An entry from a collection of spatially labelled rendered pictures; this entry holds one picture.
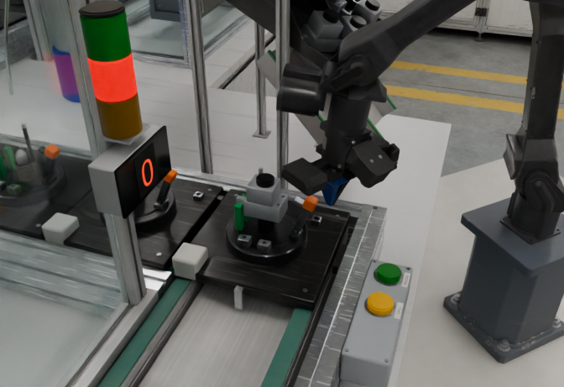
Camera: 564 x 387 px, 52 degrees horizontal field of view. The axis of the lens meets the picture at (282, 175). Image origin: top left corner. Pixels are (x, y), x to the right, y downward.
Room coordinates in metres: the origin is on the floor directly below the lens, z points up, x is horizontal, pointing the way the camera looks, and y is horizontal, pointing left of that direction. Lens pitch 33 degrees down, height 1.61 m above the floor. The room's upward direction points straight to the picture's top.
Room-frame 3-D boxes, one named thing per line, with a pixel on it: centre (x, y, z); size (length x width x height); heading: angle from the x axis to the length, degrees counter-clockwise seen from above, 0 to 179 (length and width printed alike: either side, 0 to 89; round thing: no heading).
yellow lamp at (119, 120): (0.64, 0.20, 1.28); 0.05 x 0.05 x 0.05
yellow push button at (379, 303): (0.63, -0.15, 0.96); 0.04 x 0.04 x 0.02
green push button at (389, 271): (0.69, -0.17, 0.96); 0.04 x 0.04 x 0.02
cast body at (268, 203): (0.78, 0.04, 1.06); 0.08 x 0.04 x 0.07; 71
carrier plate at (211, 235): (0.78, 0.03, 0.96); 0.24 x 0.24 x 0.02; 71
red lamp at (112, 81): (0.64, 0.20, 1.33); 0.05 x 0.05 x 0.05
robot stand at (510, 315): (0.70, -0.38, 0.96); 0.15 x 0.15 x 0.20; 26
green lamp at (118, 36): (0.64, 0.20, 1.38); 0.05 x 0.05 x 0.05
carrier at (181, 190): (0.86, 0.27, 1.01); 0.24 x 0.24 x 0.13; 71
